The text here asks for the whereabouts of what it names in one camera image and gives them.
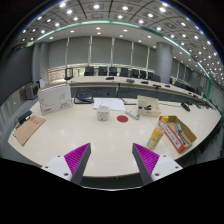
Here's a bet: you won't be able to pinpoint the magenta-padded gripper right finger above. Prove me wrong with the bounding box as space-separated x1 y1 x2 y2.
131 142 184 186

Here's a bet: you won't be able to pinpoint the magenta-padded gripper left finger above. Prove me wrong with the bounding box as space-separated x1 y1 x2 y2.
41 142 92 186

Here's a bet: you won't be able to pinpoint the yellow-capped clear drink bottle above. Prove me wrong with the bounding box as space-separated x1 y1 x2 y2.
146 115 170 151

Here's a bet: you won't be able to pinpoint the open cardboard box red-edged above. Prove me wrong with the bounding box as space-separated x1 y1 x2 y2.
157 114 198 154

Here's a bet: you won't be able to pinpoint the grey pen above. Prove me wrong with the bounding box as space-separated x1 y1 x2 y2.
176 133 189 146

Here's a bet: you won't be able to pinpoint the teal eraser block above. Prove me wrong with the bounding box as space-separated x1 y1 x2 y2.
175 123 184 135

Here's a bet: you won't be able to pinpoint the small white rectangular pack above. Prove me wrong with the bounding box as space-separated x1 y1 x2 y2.
124 108 141 121

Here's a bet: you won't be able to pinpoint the flat round red coaster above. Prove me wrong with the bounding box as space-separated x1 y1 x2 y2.
116 114 129 123

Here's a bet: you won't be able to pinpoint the black marker pen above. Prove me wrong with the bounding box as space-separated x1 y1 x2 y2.
138 104 153 111

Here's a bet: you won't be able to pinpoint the white patterned paper cup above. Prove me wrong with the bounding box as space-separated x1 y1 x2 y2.
96 105 111 122

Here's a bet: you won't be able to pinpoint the white printed carton box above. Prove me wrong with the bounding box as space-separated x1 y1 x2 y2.
37 82 74 116

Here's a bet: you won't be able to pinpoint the white printed paper sheet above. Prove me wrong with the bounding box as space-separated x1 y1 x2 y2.
92 97 127 112

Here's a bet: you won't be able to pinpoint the black desk microphone base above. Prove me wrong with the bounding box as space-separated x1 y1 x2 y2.
180 102 191 113

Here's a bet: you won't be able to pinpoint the black flat device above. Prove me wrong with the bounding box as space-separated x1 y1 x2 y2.
14 109 33 126

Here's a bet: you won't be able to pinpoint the long curved conference desk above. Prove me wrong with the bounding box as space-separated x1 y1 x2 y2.
49 75 214 109

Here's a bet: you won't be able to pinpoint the grey box monitor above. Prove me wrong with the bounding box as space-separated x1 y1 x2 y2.
24 82 41 100

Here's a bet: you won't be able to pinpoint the row of black office chairs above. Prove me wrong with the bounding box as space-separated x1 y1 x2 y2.
83 65 162 83

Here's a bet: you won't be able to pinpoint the round ceiling lights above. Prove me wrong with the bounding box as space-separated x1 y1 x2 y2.
19 1 224 84

